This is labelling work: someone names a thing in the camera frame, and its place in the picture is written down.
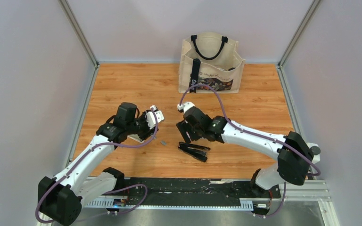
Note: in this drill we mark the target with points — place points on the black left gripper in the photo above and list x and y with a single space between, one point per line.
148 132

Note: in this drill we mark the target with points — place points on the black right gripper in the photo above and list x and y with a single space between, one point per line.
184 127

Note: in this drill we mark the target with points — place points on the black stapler base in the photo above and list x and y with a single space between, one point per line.
198 152

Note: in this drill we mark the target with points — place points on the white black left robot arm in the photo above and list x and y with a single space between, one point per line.
87 165

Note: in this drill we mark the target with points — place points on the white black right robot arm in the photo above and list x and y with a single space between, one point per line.
292 154

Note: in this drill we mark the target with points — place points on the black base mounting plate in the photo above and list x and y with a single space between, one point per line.
186 193

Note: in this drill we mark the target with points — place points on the beige canvas tote bag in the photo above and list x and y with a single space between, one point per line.
212 59

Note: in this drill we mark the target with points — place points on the white plastic bottle black cap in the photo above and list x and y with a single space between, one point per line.
316 152

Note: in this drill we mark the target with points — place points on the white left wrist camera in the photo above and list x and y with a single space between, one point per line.
154 116

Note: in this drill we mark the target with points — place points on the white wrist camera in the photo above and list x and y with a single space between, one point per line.
184 107
154 116

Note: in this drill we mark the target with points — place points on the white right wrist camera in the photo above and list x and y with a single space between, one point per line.
184 107

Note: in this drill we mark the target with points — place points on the aluminium frame rail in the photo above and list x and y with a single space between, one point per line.
310 191

